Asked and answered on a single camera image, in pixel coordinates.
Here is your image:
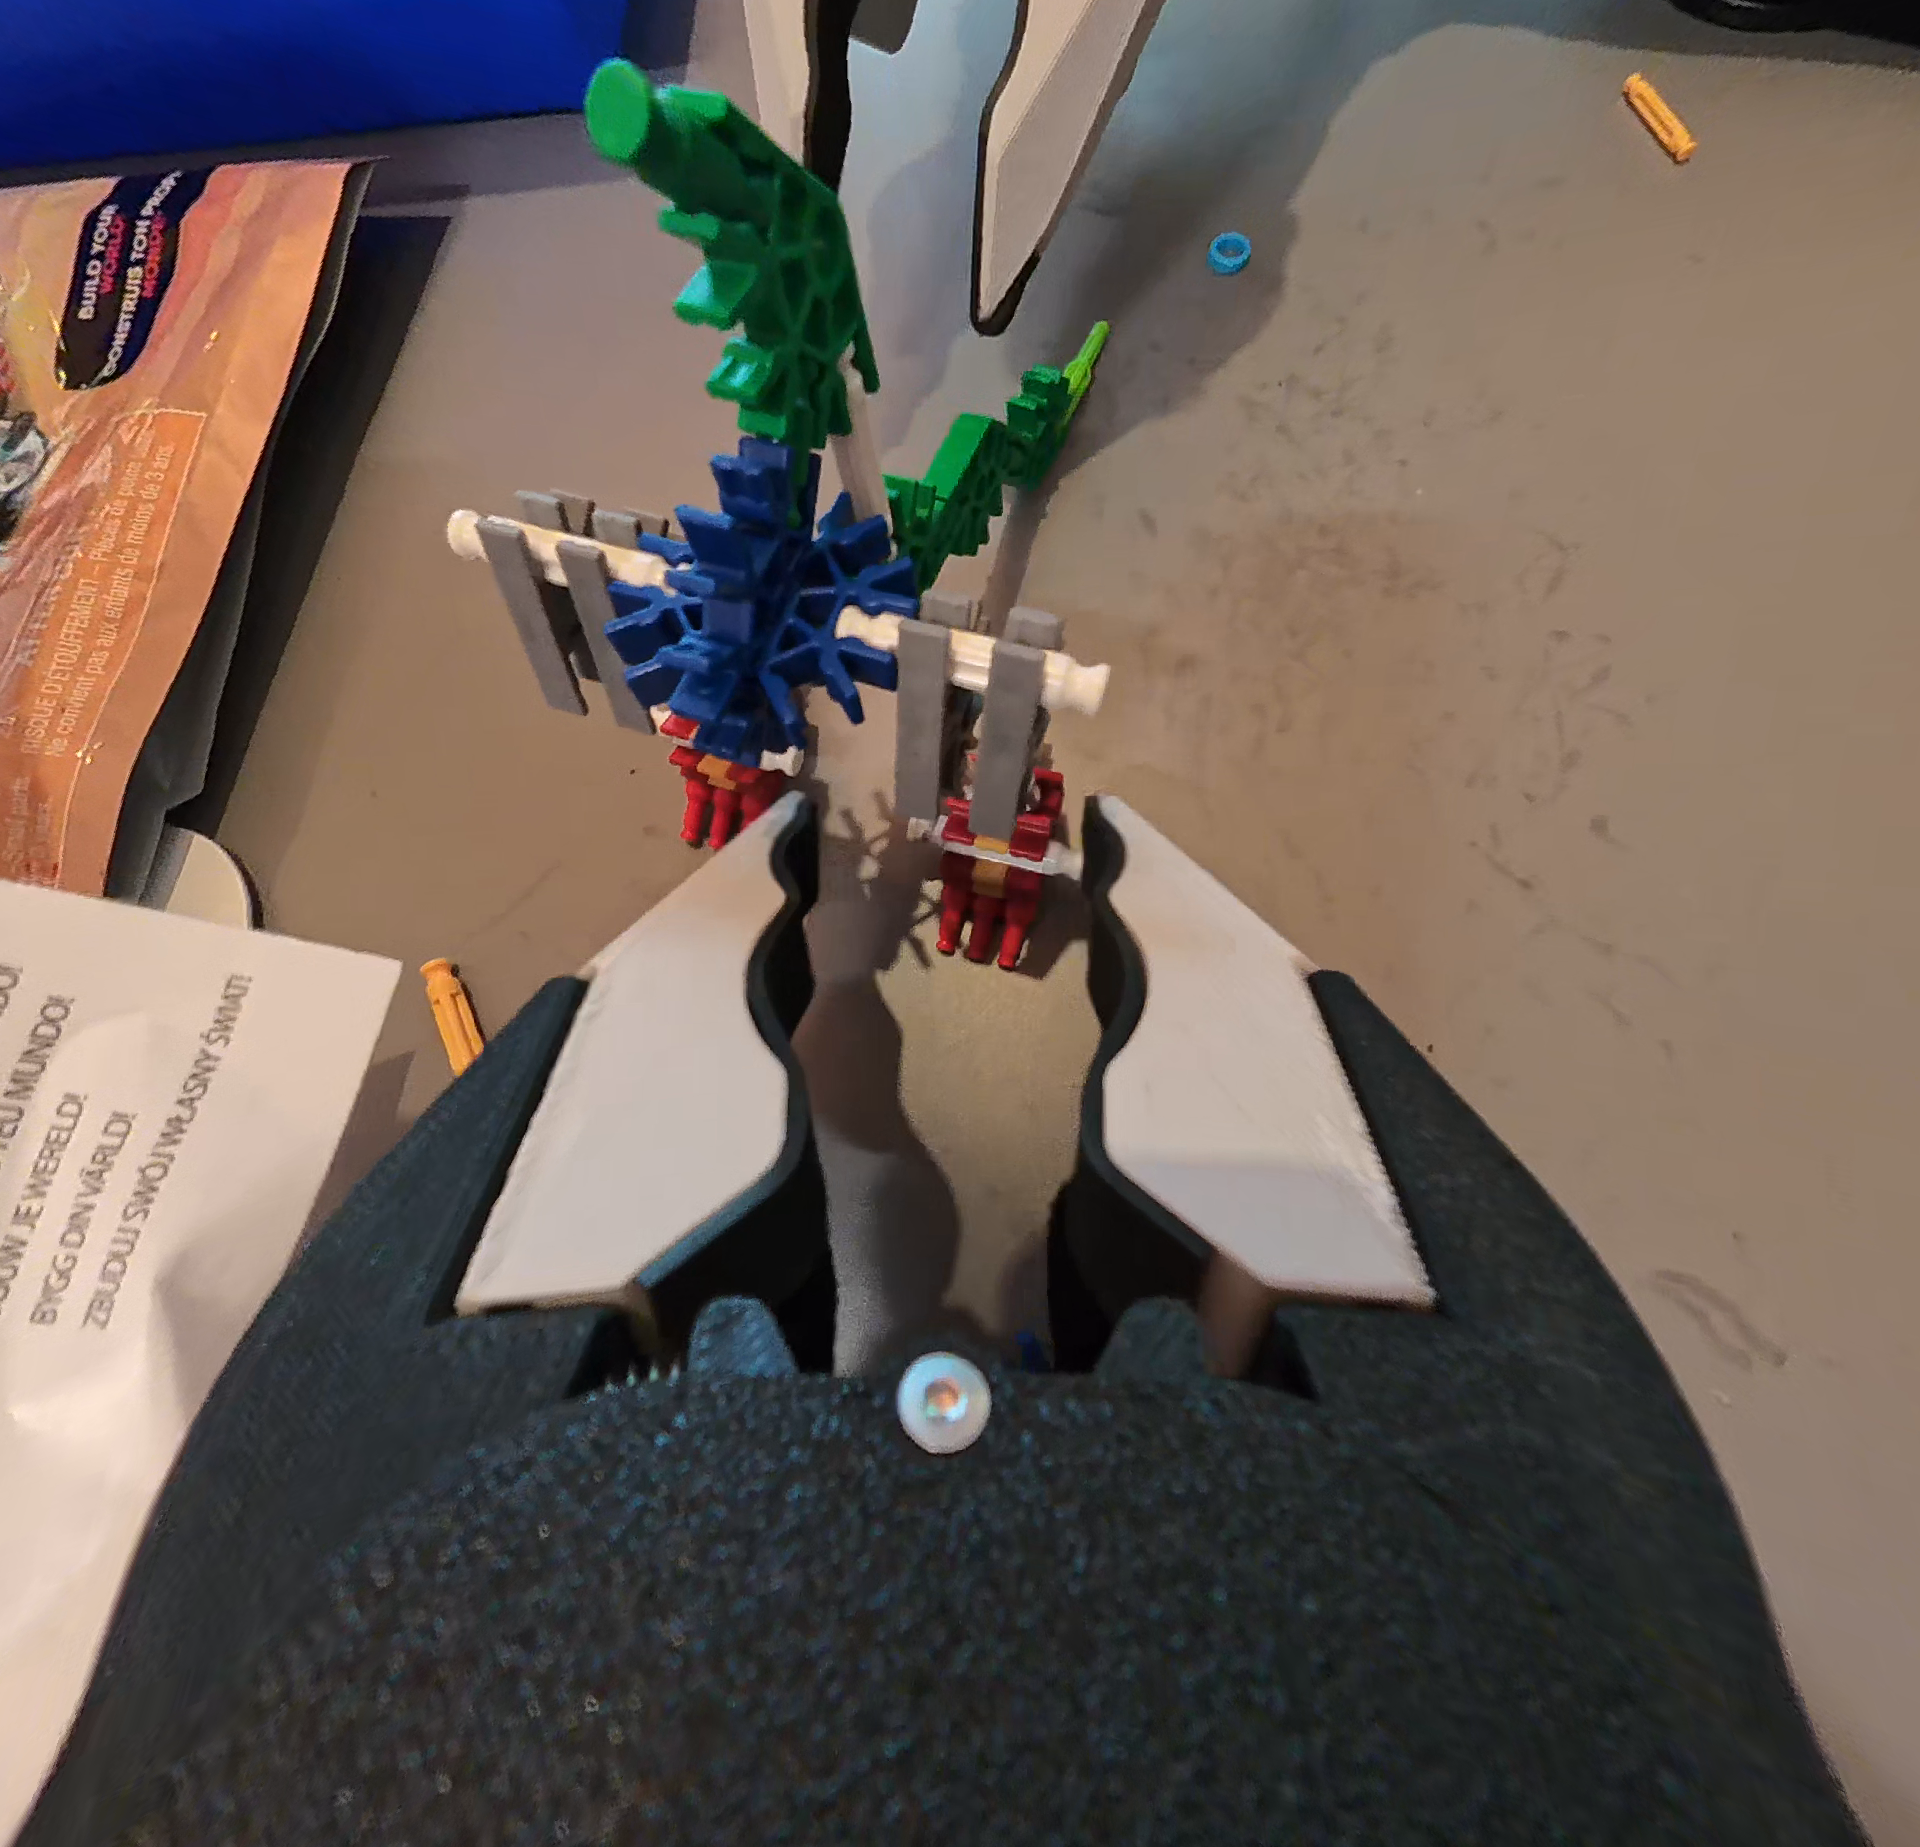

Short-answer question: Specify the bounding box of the blue toy connector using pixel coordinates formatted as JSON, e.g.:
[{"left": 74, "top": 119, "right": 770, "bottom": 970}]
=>
[{"left": 603, "top": 439, "right": 918, "bottom": 769}]

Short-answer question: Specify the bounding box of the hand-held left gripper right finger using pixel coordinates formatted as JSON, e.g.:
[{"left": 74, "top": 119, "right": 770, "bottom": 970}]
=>
[{"left": 1078, "top": 795, "right": 1440, "bottom": 1380}]

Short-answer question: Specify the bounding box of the short green toy rod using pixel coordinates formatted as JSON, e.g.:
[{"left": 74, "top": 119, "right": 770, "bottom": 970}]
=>
[{"left": 584, "top": 59, "right": 679, "bottom": 170}]

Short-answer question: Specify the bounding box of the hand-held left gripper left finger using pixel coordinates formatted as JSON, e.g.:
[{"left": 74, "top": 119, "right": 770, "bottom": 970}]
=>
[{"left": 449, "top": 790, "right": 824, "bottom": 1315}]

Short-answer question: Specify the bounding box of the blue plastic bin with tag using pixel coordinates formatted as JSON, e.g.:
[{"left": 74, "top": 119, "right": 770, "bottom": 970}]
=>
[{"left": 0, "top": 0, "right": 698, "bottom": 176}]

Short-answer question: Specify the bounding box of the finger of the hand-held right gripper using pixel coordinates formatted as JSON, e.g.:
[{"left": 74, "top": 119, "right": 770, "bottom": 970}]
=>
[
  {"left": 733, "top": 0, "right": 888, "bottom": 186},
  {"left": 966, "top": 0, "right": 1204, "bottom": 336}
]

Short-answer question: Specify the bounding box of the long yellow toy rod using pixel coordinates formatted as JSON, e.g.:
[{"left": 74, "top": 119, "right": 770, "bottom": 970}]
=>
[{"left": 419, "top": 957, "right": 489, "bottom": 1077}]

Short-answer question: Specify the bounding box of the toy instruction booklet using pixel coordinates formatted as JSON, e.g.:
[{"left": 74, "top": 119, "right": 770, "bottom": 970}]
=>
[{"left": 0, "top": 877, "right": 404, "bottom": 1803}]

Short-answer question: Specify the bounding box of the clear plastic bag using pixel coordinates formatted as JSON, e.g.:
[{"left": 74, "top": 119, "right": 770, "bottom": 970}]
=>
[{"left": 0, "top": 153, "right": 378, "bottom": 899}]

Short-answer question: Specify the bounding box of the green toy connector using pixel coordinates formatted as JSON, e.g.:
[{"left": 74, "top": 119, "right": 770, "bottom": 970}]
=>
[
  {"left": 883, "top": 414, "right": 1024, "bottom": 590},
  {"left": 636, "top": 84, "right": 885, "bottom": 449}
]

